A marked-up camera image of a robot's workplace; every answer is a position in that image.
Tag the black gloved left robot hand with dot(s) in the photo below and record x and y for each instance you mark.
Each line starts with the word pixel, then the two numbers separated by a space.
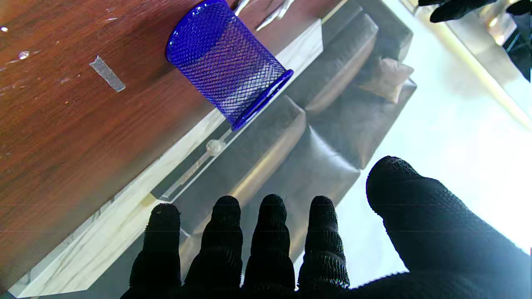
pixel 453 10

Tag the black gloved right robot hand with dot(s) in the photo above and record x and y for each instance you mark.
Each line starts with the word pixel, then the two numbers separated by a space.
pixel 436 249

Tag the blue mesh holder cup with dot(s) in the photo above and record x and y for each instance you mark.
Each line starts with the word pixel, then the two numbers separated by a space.
pixel 224 54

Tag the brown leather cushion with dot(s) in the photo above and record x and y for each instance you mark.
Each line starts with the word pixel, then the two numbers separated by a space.
pixel 388 79

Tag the dark leather sofa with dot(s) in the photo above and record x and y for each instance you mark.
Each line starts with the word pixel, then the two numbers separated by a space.
pixel 332 120

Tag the grey tape strip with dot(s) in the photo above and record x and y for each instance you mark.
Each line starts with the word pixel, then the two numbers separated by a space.
pixel 107 74

